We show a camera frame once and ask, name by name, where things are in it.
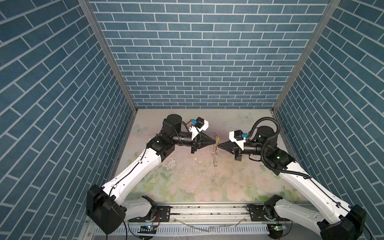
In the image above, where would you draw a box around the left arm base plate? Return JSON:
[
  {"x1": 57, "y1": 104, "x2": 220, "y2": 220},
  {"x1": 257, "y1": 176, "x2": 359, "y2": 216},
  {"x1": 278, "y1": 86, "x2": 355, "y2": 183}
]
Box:
[{"x1": 129, "y1": 206, "x2": 171, "y2": 223}]

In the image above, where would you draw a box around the aluminium front rail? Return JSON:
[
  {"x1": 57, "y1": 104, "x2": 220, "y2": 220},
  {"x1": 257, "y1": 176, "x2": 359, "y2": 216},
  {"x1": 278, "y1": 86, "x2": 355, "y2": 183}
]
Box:
[{"x1": 80, "y1": 203, "x2": 320, "y2": 240}]

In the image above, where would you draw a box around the black corrugated cable conduit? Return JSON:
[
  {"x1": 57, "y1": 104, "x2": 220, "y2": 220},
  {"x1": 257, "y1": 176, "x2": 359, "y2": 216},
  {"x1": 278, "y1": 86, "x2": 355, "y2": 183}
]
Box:
[{"x1": 246, "y1": 116, "x2": 313, "y2": 180}]

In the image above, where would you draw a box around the white slotted cable duct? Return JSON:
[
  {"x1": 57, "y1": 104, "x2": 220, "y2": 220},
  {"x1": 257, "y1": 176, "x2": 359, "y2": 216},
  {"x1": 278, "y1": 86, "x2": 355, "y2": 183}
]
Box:
[{"x1": 109, "y1": 224, "x2": 270, "y2": 237}]

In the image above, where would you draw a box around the left corner aluminium post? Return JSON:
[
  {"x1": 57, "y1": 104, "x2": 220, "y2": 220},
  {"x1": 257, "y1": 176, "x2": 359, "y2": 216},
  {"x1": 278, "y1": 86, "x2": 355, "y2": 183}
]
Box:
[{"x1": 78, "y1": 0, "x2": 138, "y2": 115}]

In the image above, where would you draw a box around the corner aluminium post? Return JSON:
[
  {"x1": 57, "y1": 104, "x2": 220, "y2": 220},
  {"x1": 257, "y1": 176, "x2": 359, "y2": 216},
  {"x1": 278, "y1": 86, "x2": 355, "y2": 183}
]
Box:
[
  {"x1": 78, "y1": 0, "x2": 138, "y2": 115},
  {"x1": 271, "y1": 0, "x2": 341, "y2": 117}
]

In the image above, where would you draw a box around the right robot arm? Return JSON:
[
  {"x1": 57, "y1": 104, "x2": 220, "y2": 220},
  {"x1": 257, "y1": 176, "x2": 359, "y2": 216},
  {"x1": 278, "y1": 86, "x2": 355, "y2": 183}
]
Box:
[{"x1": 219, "y1": 126, "x2": 367, "y2": 240}]

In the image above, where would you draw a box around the green circuit board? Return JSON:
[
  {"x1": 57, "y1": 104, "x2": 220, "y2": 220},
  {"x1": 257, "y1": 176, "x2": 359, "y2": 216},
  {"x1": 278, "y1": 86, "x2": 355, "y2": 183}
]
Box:
[
  {"x1": 268, "y1": 224, "x2": 285, "y2": 234},
  {"x1": 138, "y1": 226, "x2": 158, "y2": 235}
]

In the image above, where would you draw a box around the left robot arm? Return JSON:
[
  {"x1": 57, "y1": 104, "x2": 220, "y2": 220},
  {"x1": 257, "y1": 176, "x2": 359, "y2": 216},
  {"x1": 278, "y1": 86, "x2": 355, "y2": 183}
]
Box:
[{"x1": 86, "y1": 114, "x2": 216, "y2": 235}]

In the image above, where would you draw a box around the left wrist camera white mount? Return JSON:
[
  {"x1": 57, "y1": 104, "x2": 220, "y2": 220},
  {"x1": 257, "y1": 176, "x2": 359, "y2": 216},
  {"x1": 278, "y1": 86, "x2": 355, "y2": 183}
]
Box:
[{"x1": 189, "y1": 117, "x2": 209, "y2": 140}]

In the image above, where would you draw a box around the left green circuit board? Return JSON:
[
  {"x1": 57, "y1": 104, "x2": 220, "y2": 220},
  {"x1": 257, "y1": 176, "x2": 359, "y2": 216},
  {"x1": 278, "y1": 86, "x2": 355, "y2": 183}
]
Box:
[{"x1": 138, "y1": 226, "x2": 158, "y2": 235}]

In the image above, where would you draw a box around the right corner aluminium post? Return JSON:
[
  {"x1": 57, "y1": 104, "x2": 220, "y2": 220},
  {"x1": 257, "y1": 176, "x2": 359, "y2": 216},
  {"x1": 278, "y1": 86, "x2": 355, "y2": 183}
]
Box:
[{"x1": 271, "y1": 0, "x2": 341, "y2": 117}]

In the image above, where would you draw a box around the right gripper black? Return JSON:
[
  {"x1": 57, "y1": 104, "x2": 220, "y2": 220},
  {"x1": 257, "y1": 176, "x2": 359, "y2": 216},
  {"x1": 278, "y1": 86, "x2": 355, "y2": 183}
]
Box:
[{"x1": 218, "y1": 139, "x2": 267, "y2": 162}]

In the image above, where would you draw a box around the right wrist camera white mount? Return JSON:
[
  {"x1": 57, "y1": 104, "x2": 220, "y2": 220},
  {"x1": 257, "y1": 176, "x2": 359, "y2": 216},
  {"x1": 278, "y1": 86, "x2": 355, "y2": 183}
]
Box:
[{"x1": 229, "y1": 130, "x2": 248, "y2": 150}]

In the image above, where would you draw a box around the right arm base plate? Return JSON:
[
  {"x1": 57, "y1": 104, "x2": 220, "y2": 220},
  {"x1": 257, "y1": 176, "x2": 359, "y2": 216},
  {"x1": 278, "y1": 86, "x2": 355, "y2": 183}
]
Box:
[{"x1": 246, "y1": 204, "x2": 290, "y2": 222}]

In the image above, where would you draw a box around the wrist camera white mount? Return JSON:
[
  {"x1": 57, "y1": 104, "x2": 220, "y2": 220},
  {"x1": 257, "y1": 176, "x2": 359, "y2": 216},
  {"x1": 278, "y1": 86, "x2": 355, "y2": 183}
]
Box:
[
  {"x1": 229, "y1": 130, "x2": 248, "y2": 150},
  {"x1": 189, "y1": 117, "x2": 209, "y2": 140}
]

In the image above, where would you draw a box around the right green circuit board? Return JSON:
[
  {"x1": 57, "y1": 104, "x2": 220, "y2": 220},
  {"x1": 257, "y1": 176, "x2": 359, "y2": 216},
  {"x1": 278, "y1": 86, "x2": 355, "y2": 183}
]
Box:
[{"x1": 268, "y1": 224, "x2": 285, "y2": 234}]

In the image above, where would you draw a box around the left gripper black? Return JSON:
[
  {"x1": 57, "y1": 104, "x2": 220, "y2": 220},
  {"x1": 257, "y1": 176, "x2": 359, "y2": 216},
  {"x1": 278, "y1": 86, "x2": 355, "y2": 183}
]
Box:
[{"x1": 170, "y1": 132, "x2": 215, "y2": 155}]

